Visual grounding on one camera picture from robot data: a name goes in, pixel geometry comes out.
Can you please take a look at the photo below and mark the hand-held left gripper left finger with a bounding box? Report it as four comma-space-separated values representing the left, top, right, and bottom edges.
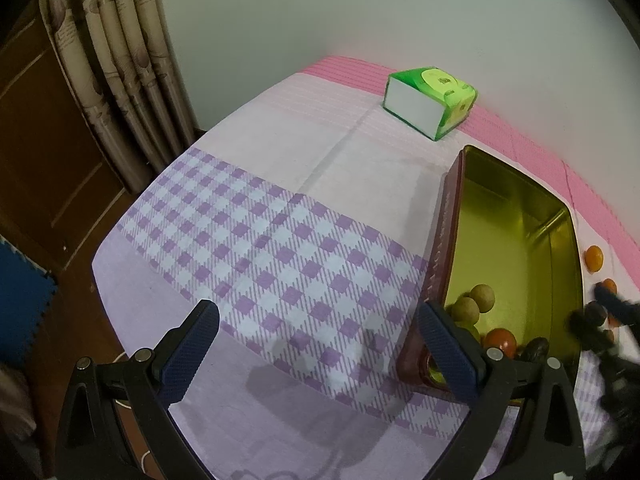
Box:
56, 299, 221, 480

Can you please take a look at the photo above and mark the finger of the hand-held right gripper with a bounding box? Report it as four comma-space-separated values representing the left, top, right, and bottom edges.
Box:
593, 282, 640, 331
565, 310, 617, 359

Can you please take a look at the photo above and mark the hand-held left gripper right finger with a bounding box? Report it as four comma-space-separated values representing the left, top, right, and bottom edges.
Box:
418, 301, 587, 480

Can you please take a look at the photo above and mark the green round fruit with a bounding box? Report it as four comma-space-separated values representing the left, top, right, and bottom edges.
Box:
452, 317, 482, 342

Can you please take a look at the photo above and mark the tan longan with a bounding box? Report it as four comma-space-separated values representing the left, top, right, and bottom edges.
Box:
450, 296, 482, 328
469, 284, 496, 313

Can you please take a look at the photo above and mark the red tomato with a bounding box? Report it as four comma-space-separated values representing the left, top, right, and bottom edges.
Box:
482, 329, 518, 358

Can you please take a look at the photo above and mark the dark red tin box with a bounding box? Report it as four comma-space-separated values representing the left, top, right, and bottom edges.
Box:
397, 145, 586, 406

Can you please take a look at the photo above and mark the blue foam mat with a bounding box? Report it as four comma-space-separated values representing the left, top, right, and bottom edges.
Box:
0, 240, 61, 368

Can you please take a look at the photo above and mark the pink and purple checked tablecloth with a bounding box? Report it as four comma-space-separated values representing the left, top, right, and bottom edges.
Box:
91, 55, 640, 480

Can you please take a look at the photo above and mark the pale cloth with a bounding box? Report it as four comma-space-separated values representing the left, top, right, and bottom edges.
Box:
0, 360, 38, 441

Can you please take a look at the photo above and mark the green tissue pack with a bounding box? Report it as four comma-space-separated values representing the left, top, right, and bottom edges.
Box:
382, 66, 478, 142

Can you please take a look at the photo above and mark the brown wooden door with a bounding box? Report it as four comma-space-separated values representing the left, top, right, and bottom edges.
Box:
0, 5, 136, 281

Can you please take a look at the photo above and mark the beige patterned curtain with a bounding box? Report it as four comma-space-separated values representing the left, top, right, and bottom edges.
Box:
39, 0, 201, 196

